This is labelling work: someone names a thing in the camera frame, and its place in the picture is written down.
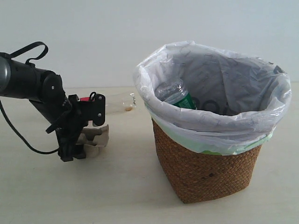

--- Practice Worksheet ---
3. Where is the red label clear bottle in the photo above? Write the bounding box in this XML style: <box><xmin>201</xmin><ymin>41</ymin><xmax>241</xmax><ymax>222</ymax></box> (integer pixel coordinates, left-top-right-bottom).
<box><xmin>79</xmin><ymin>92</ymin><xmax>136</xmax><ymax>116</ymax></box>

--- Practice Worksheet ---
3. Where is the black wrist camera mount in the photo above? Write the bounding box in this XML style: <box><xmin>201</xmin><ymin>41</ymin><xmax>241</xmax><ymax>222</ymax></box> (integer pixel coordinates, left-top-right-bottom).
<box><xmin>78</xmin><ymin>92</ymin><xmax>106</xmax><ymax>126</ymax></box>

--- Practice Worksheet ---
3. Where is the grey cardboard egg carton piece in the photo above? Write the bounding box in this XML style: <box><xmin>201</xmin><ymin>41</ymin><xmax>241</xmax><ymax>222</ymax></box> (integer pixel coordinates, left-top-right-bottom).
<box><xmin>77</xmin><ymin>125</ymin><xmax>109</xmax><ymax>158</ymax></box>

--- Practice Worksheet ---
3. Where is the brown woven wicker basket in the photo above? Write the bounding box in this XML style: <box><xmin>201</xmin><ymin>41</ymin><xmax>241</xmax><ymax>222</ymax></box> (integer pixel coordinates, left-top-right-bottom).
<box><xmin>152</xmin><ymin>121</ymin><xmax>261</xmax><ymax>203</ymax></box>

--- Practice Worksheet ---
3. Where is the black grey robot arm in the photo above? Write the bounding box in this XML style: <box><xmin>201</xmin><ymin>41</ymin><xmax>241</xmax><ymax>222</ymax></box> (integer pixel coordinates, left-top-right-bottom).
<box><xmin>0</xmin><ymin>53</ymin><xmax>87</xmax><ymax>162</ymax></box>

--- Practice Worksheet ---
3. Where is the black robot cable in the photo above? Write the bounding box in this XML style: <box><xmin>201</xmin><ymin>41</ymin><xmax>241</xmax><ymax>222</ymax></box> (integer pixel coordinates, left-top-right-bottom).
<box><xmin>0</xmin><ymin>41</ymin><xmax>60</xmax><ymax>154</ymax></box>

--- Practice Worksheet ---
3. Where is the green label water bottle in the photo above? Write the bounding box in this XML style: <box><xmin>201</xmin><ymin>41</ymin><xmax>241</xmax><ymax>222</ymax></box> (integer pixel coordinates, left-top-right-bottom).
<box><xmin>155</xmin><ymin>78</ymin><xmax>197</xmax><ymax>110</ymax></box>

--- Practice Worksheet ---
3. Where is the white plastic bin liner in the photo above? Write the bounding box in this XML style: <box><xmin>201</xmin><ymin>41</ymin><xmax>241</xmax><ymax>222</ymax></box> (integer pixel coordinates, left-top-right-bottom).
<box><xmin>133</xmin><ymin>41</ymin><xmax>292</xmax><ymax>155</ymax></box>

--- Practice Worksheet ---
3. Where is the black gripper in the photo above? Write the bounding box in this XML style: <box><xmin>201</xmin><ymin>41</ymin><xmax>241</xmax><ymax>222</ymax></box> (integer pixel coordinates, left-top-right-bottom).
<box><xmin>46</xmin><ymin>94</ymin><xmax>86</xmax><ymax>162</ymax></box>

